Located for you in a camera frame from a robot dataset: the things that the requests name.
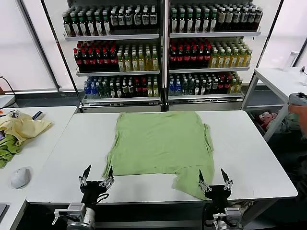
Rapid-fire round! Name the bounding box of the person forearm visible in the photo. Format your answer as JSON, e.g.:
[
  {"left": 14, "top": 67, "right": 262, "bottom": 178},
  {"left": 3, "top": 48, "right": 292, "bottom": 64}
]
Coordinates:
[{"left": 298, "top": 112, "right": 307, "bottom": 141}]

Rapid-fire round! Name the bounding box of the dark bottle black white label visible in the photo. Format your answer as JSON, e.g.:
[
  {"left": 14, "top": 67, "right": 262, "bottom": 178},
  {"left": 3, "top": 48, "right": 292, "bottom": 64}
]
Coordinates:
[
  {"left": 118, "top": 9, "right": 126, "bottom": 31},
  {"left": 110, "top": 10, "right": 119, "bottom": 31},
  {"left": 133, "top": 8, "right": 142, "bottom": 31},
  {"left": 149, "top": 7, "right": 158, "bottom": 31},
  {"left": 142, "top": 8, "right": 150, "bottom": 31},
  {"left": 125, "top": 9, "right": 134, "bottom": 31}
]

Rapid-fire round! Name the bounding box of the dark flat tablet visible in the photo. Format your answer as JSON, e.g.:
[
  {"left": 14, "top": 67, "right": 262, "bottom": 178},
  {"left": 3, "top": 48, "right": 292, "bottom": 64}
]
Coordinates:
[{"left": 0, "top": 203, "right": 11, "bottom": 218}]

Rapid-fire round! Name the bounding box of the black wall cable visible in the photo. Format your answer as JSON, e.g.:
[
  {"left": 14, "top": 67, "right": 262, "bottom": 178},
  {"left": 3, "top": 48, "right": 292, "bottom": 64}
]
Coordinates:
[{"left": 0, "top": 75, "right": 15, "bottom": 94}]

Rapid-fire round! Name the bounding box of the grey window frame post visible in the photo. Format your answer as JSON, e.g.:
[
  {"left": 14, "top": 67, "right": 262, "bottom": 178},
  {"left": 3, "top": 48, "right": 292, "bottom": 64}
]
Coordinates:
[{"left": 15, "top": 0, "right": 60, "bottom": 93}]

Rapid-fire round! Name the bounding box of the dark tea bottle green cap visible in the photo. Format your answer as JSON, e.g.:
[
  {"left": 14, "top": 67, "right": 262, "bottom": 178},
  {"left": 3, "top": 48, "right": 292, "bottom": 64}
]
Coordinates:
[
  {"left": 209, "top": 10, "right": 218, "bottom": 33},
  {"left": 170, "top": 11, "right": 179, "bottom": 34},
  {"left": 94, "top": 11, "right": 102, "bottom": 36},
  {"left": 79, "top": 12, "right": 87, "bottom": 36},
  {"left": 194, "top": 10, "right": 202, "bottom": 33},
  {"left": 186, "top": 10, "right": 194, "bottom": 33},
  {"left": 178, "top": 11, "right": 187, "bottom": 34},
  {"left": 71, "top": 12, "right": 80, "bottom": 36},
  {"left": 63, "top": 13, "right": 72, "bottom": 36},
  {"left": 86, "top": 11, "right": 94, "bottom": 36},
  {"left": 101, "top": 11, "right": 110, "bottom": 36},
  {"left": 201, "top": 10, "right": 210, "bottom": 33}
]

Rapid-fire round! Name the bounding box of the dark bottle beige label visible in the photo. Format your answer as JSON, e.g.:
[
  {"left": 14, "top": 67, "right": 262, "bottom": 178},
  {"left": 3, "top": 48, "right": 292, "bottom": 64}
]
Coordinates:
[
  {"left": 225, "top": 9, "right": 234, "bottom": 31},
  {"left": 217, "top": 9, "right": 226, "bottom": 31}
]

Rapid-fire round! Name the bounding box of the grey handheld controller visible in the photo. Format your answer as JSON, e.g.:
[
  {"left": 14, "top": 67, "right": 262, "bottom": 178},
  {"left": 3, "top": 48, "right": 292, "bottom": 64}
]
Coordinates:
[{"left": 288, "top": 92, "right": 307, "bottom": 106}]

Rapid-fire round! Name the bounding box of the grey green clothes pile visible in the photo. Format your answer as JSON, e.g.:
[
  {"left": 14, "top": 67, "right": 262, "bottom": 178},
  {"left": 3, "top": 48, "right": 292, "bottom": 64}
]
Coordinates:
[{"left": 279, "top": 109, "right": 303, "bottom": 132}]

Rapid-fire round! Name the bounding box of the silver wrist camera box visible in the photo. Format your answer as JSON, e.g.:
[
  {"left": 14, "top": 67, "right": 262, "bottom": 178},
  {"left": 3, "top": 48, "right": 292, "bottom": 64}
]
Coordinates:
[
  {"left": 213, "top": 207, "right": 243, "bottom": 225},
  {"left": 53, "top": 202, "right": 87, "bottom": 225}
]

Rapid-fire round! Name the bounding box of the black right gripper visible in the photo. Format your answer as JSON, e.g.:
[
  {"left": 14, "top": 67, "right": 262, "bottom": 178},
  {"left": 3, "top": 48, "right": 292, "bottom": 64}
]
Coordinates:
[{"left": 198, "top": 168, "right": 234, "bottom": 209}]

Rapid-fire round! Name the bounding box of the large white work table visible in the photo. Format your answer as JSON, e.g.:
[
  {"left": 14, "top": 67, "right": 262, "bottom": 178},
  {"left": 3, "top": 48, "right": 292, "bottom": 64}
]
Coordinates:
[{"left": 25, "top": 110, "right": 299, "bottom": 228}]

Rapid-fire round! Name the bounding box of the white computer mouse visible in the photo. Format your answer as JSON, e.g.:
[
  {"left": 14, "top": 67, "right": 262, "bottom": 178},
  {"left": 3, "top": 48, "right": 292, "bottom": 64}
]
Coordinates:
[{"left": 11, "top": 167, "right": 32, "bottom": 189}]

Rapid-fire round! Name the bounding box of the white side table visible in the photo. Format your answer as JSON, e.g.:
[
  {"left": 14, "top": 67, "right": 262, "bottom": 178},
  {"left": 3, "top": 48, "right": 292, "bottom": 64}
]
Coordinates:
[{"left": 0, "top": 106, "right": 78, "bottom": 230}]

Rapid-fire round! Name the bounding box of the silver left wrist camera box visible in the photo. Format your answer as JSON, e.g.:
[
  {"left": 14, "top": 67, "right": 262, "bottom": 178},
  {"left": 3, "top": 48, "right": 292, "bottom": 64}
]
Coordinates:
[{"left": 53, "top": 202, "right": 87, "bottom": 225}]

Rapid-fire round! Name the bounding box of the light green polo shirt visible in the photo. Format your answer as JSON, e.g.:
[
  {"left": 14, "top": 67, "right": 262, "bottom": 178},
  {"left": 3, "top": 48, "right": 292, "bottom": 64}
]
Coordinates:
[{"left": 102, "top": 111, "right": 215, "bottom": 200}]

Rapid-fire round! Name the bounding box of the pale yellow garment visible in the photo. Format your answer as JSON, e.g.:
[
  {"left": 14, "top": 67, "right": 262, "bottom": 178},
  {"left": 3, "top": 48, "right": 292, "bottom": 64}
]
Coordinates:
[{"left": 0, "top": 112, "right": 54, "bottom": 147}]

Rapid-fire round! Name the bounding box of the white table with metal legs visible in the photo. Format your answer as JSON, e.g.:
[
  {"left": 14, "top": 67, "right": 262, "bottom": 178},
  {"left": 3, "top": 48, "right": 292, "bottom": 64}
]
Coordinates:
[{"left": 241, "top": 67, "right": 307, "bottom": 142}]

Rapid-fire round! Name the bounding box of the metal beverage shelf unit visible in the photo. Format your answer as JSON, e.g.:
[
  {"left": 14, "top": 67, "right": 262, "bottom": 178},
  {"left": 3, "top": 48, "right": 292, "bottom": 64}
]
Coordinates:
[
  {"left": 164, "top": 0, "right": 285, "bottom": 112},
  {"left": 40, "top": 0, "right": 166, "bottom": 113}
]

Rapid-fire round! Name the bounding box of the crumpled green garment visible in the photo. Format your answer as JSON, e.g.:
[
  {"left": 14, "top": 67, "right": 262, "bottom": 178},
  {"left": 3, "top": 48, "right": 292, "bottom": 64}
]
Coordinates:
[{"left": 0, "top": 133, "right": 24, "bottom": 169}]

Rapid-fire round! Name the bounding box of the blue white small tool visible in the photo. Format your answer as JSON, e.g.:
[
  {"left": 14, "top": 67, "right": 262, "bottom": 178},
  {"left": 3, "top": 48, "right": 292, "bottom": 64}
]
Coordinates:
[{"left": 32, "top": 110, "right": 46, "bottom": 121}]

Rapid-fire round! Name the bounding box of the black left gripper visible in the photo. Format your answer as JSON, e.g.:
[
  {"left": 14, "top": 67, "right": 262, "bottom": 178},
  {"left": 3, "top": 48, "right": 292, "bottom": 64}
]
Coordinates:
[{"left": 79, "top": 164, "right": 115, "bottom": 204}]

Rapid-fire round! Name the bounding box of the pink clothes pile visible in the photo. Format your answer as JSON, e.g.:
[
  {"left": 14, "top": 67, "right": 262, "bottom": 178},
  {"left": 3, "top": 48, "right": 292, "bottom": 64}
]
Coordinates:
[{"left": 259, "top": 111, "right": 279, "bottom": 129}]

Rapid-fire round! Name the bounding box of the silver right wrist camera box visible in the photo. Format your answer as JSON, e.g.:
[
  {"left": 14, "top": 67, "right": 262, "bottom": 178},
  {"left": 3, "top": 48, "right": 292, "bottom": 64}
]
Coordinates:
[{"left": 213, "top": 207, "right": 243, "bottom": 225}]

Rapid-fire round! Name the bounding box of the person hand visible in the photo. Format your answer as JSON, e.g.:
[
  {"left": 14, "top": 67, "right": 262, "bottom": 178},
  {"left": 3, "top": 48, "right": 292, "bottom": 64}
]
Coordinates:
[{"left": 288, "top": 103, "right": 304, "bottom": 120}]

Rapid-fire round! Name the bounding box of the dark bottle grey label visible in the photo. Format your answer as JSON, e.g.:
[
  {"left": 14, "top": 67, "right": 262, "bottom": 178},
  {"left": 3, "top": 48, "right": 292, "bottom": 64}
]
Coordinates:
[
  {"left": 240, "top": 8, "right": 249, "bottom": 31},
  {"left": 248, "top": 8, "right": 256, "bottom": 31},
  {"left": 255, "top": 8, "right": 263, "bottom": 31},
  {"left": 233, "top": 8, "right": 241, "bottom": 31}
]

